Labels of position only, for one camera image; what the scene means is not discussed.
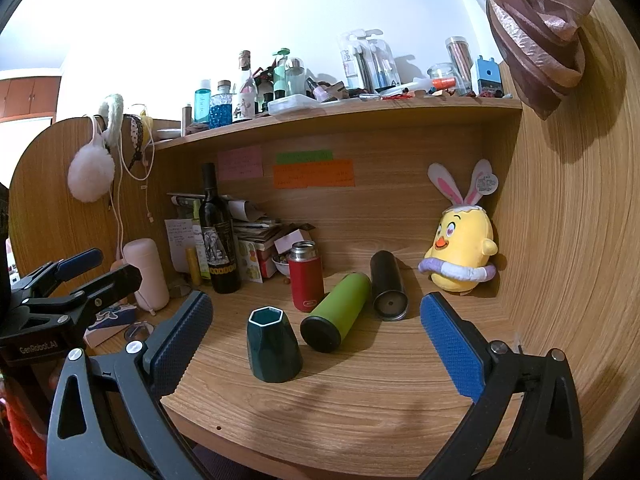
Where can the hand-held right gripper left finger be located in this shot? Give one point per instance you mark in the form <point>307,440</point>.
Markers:
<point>182,340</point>

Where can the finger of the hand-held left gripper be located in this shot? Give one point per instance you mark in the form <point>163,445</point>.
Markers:
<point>115,282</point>
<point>80,261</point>

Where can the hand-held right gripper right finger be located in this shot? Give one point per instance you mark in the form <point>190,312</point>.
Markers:
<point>452,345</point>

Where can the dark green faceted cup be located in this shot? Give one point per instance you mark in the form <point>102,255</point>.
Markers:
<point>273,347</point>

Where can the pink rounded bottle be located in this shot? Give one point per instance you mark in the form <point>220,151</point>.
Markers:
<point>146,272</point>

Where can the tissue pack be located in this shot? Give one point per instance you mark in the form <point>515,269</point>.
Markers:
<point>112,319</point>

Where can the white handwritten note sheet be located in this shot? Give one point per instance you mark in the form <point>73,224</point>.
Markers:
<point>177,245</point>

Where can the yellow tube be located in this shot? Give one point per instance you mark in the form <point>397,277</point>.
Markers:
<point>194,264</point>

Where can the red cloth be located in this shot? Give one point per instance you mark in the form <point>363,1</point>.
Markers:
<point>20,430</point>

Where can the white fluffy earmuffs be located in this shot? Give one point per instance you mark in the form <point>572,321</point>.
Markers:
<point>90,170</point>

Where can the black thermos bottle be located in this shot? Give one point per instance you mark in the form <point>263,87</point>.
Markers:
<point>386,277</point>

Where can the yellow chick plush toy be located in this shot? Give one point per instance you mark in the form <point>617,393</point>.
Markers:
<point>462,245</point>

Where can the dark wine bottle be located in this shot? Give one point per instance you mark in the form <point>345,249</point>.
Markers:
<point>218,245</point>

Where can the fruit print carton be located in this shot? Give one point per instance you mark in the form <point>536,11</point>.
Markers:
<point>252,260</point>

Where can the green thermos bottle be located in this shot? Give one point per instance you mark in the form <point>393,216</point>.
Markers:
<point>340,310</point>

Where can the small bowl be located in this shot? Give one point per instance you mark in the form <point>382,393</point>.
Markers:
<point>280,264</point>

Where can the red thermos bottle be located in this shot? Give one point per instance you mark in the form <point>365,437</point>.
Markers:
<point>306,285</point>

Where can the stack of papers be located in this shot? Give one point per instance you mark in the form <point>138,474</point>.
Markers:
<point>255,225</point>

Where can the polka dot headband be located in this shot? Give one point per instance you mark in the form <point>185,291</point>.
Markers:
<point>134,132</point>

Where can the small white box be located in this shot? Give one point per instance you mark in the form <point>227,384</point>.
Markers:
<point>297,239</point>

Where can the wooden desk hutch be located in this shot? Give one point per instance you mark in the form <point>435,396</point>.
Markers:
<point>400,200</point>

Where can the white plate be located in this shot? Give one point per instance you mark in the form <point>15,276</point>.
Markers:
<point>167,134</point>

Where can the pink sticky note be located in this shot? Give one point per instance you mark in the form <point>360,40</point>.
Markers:
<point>240,162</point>

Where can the small brown bottle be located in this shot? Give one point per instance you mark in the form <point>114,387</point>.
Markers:
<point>187,120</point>

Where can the blue liquid bottle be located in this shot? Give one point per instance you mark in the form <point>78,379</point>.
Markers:
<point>202,105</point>

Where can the blue bead bottle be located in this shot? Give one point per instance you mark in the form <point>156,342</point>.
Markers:
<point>221,109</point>

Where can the orange sticky note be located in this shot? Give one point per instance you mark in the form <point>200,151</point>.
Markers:
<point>314,174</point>

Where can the green sticky note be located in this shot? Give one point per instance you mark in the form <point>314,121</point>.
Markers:
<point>304,156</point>

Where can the clear corked bottle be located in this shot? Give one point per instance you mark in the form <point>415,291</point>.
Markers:
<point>245,95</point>

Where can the white plastic box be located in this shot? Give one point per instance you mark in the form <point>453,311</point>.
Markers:
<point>295,104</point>

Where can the orange capped tube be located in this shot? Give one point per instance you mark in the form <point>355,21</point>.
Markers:
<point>430,84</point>

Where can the mint green pump bottle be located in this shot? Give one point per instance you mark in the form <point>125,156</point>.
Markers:
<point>280,77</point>

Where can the glass jar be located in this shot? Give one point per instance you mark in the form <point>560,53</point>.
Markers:
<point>441,74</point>

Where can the blue box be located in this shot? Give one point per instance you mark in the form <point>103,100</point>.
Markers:
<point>487,76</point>

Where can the silver capped bottle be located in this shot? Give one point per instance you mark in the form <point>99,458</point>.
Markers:
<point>296,77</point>

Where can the clear cylinder of pencils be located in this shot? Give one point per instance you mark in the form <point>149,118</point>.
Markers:
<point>460,62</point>

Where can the packaged toothbrush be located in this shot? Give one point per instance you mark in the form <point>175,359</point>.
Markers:
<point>382,60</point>
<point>356,62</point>

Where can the wooden wall cabinet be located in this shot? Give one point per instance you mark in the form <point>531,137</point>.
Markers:
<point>30,95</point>

